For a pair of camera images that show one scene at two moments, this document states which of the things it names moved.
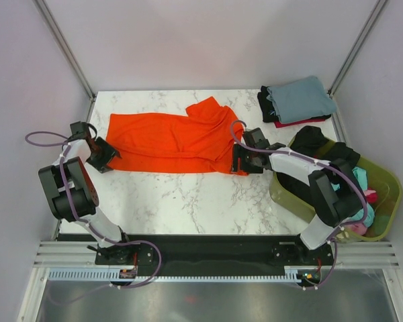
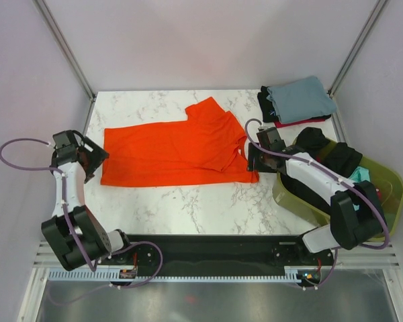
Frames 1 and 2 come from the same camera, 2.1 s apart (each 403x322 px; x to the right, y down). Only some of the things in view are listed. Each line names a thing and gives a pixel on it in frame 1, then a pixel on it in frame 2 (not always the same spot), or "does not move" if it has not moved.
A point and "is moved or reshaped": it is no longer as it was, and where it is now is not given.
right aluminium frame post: [356, 45] does not move
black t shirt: [312, 141] does not move
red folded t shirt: [278, 124] does not move
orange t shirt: [202, 141] is moved or reshaped
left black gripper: [109, 153] to [97, 152]
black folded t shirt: [269, 112] does not move
